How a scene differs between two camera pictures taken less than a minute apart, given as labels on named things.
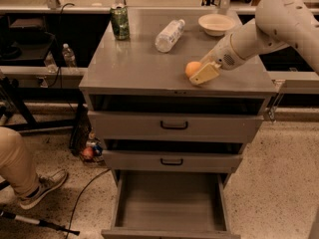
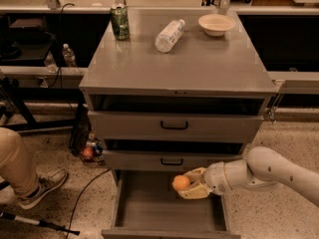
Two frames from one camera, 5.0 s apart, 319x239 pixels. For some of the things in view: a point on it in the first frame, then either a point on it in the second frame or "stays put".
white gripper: x=223 y=57 to x=214 y=177
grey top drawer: x=137 y=126 stays put
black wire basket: x=80 y=132 stays put
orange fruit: x=191 y=67 to x=180 y=182
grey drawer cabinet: x=171 y=145 stays put
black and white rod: x=38 y=222 stays put
